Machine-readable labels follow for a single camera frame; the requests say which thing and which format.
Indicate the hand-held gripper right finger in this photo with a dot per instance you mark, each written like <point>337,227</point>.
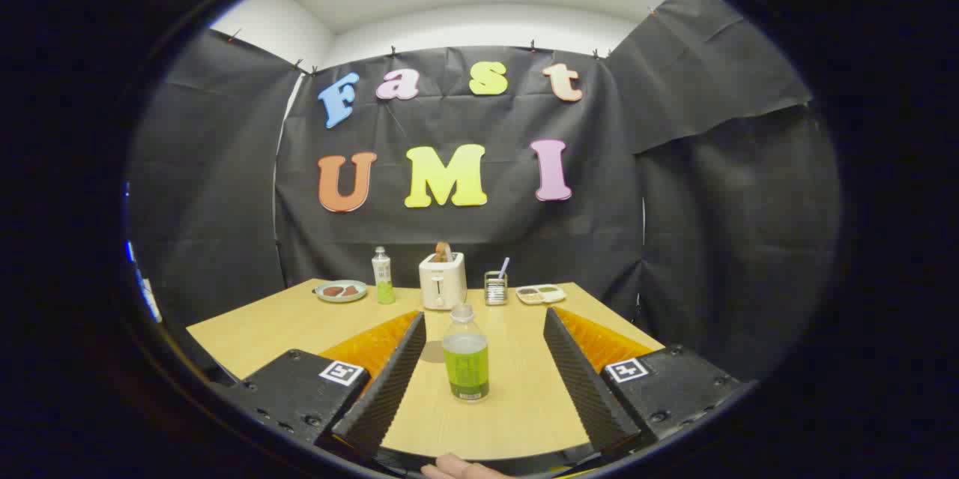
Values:
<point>581,381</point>

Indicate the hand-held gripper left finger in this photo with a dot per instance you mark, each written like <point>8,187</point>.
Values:
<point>389,389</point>

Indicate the brown round coaster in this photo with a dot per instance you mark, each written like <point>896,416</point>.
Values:
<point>432,351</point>

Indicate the green label juice bottle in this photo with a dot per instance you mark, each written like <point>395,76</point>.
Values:
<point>466,366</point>

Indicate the slim white label drink bottle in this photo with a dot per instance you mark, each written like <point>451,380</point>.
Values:
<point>383,276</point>

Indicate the wooden table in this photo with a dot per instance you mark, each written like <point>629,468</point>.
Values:
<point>509,411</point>

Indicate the white divided food tray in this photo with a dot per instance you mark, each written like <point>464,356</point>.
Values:
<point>539,294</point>

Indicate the pale green plate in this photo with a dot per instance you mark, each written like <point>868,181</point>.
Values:
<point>341,299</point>

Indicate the white toaster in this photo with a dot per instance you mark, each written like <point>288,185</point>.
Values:
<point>442,280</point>

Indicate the metal utensil holder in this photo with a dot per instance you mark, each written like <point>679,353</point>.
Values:
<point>495,290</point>

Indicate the brown bread slice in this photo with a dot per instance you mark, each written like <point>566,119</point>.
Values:
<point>443,252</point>

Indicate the black backdrop cloth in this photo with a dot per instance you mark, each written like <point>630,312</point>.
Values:
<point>614,187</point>

